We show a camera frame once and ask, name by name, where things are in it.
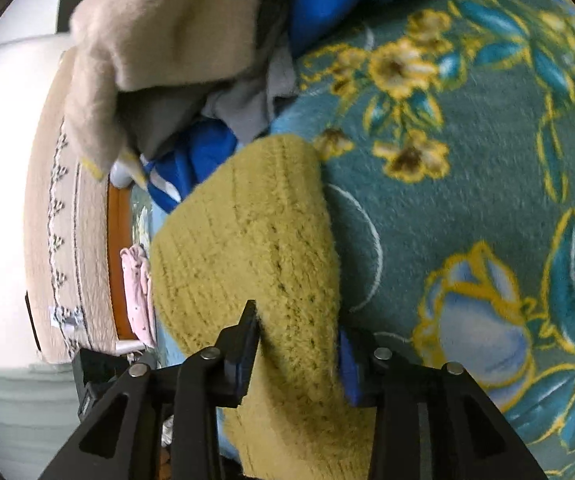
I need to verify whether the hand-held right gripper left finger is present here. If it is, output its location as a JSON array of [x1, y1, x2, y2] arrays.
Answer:
[[37, 300, 260, 480]]

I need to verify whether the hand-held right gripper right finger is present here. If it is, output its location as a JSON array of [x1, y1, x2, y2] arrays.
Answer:
[[337, 327, 553, 480]]

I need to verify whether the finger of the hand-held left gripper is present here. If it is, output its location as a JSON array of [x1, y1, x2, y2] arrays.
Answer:
[[72, 347, 158, 416]]

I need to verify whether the green knit sweater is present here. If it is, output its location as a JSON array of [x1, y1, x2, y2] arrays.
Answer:
[[150, 134, 383, 480]]

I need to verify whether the pink dotted garment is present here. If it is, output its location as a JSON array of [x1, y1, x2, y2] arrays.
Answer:
[[120, 244, 157, 348]]

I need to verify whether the beige quilted headboard cover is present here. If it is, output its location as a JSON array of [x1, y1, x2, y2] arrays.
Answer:
[[23, 47, 120, 365]]

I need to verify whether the light grey garment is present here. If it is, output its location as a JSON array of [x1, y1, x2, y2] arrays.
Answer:
[[200, 45, 298, 143]]

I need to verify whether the beige fluffy garment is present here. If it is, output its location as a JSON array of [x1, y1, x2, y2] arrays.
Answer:
[[62, 0, 278, 171]]

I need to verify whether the wooden bed frame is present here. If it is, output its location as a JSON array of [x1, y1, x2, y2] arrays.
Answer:
[[107, 180, 143, 343]]

